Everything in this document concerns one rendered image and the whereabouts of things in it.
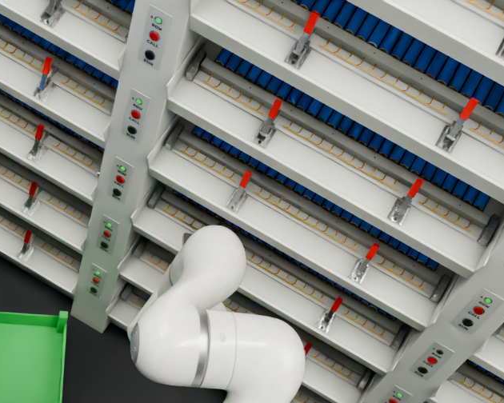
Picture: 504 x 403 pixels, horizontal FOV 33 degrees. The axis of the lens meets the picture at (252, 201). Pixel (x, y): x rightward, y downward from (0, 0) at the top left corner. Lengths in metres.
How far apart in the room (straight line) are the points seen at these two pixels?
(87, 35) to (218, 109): 0.27
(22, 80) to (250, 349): 0.86
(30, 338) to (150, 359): 1.12
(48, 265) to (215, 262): 1.06
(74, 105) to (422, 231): 0.71
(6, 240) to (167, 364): 1.18
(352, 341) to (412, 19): 0.78
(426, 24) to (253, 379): 0.53
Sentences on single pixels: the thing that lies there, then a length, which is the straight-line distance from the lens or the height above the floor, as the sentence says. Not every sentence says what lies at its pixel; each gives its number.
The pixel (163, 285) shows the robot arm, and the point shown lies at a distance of 1.37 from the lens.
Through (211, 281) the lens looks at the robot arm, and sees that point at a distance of 1.15.
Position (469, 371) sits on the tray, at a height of 0.53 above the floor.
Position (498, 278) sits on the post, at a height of 0.88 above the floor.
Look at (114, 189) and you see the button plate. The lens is 1.76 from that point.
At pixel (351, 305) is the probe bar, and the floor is 0.53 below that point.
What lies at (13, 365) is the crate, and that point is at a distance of 2.16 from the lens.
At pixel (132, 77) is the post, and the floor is 0.87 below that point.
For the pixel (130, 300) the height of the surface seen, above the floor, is 0.12.
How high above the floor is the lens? 1.94
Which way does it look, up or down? 50 degrees down
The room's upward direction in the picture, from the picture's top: 24 degrees clockwise
